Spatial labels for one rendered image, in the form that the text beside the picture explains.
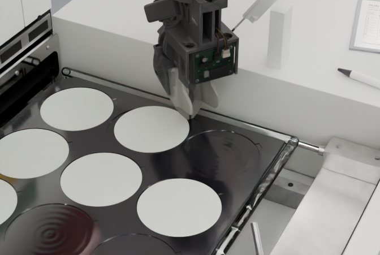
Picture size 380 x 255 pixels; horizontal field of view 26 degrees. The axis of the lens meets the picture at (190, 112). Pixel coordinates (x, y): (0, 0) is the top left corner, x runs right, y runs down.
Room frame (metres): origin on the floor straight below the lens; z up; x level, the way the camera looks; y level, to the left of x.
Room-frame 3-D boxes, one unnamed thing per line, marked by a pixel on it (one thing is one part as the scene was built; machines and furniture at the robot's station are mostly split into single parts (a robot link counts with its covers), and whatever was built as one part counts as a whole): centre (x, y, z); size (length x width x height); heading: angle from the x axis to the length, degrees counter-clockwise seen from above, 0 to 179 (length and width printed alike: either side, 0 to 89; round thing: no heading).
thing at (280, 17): (0.93, -0.10, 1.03); 0.06 x 0.04 x 0.13; 63
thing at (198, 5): (0.87, -0.01, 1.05); 0.09 x 0.08 x 0.12; 26
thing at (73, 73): (0.92, 0.02, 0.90); 0.37 x 0.01 x 0.01; 63
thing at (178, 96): (0.86, 0.01, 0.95); 0.06 x 0.03 x 0.09; 26
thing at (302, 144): (0.83, -0.16, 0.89); 0.05 x 0.01 x 0.01; 63
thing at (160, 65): (0.88, 0.02, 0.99); 0.05 x 0.02 x 0.09; 116
